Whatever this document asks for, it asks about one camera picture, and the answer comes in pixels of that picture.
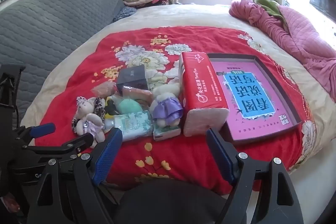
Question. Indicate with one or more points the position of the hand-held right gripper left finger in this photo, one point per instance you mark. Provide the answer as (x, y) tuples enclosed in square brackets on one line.
[(107, 155)]

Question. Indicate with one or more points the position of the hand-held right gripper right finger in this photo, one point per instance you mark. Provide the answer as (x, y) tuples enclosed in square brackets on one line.
[(220, 158)]

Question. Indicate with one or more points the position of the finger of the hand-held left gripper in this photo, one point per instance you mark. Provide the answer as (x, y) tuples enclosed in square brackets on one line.
[(73, 144), (42, 130)]

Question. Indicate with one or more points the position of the brown leopard print scrunchie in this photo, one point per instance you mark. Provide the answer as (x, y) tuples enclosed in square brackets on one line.
[(74, 125)]

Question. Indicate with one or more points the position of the cream bear lilac sequin dress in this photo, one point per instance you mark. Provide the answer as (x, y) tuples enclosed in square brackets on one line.
[(88, 119)]

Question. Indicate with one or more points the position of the white green wet wipes packet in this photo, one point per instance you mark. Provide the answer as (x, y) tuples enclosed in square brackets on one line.
[(131, 124)]

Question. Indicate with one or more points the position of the green sponge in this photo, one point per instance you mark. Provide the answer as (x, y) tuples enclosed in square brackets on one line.
[(128, 106)]

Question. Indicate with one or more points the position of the white green tissue packet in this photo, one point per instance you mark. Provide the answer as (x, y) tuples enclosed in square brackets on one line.
[(168, 133)]

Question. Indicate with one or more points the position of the white bear purple dress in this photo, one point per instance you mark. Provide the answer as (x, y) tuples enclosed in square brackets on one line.
[(168, 108)]

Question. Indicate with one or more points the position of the dark cardboard box tray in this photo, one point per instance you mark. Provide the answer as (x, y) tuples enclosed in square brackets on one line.
[(274, 87)]

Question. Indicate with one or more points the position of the person's left hand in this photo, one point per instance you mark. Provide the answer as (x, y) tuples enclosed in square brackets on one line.
[(9, 203)]

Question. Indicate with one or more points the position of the red floral blanket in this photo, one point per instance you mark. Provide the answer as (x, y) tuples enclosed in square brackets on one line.
[(183, 161)]

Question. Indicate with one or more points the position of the black yellow item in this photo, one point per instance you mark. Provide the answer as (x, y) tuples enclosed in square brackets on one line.
[(111, 108)]

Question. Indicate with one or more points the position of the pink packet clear wrap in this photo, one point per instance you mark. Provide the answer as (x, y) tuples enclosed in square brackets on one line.
[(105, 88)]

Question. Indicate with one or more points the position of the pink book blue title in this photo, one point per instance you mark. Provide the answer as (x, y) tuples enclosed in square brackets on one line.
[(249, 98)]

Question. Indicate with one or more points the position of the pink rolled towel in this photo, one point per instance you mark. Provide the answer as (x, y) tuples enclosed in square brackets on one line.
[(136, 95)]

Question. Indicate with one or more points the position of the red tissue pack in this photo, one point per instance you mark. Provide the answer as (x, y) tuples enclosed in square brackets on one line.
[(199, 87)]

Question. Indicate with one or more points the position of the small dark grey box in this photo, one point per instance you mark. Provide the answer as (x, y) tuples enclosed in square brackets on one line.
[(132, 77)]

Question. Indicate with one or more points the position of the grey quilted headboard cushion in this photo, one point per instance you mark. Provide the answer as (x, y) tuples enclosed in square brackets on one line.
[(52, 24)]

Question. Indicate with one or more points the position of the dark blue patterned pillow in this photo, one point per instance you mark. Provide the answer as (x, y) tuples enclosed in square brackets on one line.
[(124, 14)]

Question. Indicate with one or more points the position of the pink quilted duvet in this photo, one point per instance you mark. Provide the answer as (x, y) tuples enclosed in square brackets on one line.
[(302, 37)]

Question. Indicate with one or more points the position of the green fleece blanket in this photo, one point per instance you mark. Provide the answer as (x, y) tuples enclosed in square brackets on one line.
[(267, 7)]

